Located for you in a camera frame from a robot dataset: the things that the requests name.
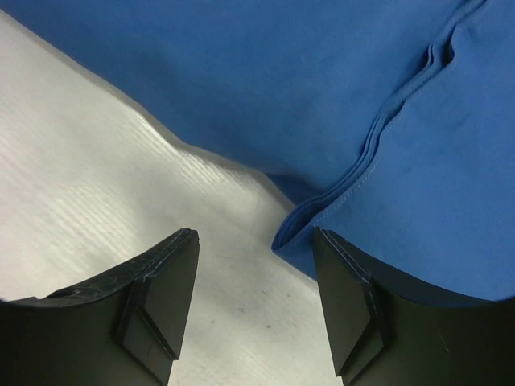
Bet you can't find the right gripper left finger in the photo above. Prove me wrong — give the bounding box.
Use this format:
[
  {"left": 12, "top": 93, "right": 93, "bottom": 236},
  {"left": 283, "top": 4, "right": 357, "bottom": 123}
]
[{"left": 1, "top": 228, "right": 199, "bottom": 385}]

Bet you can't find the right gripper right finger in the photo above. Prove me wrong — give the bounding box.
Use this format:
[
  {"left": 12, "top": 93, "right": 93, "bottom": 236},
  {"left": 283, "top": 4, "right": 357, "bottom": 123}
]
[{"left": 313, "top": 228, "right": 514, "bottom": 385}]

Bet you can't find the blue surgical wrap cloth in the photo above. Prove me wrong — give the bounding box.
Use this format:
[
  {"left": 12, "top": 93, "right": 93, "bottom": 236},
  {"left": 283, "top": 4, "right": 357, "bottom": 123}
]
[{"left": 1, "top": 1, "right": 514, "bottom": 301}]

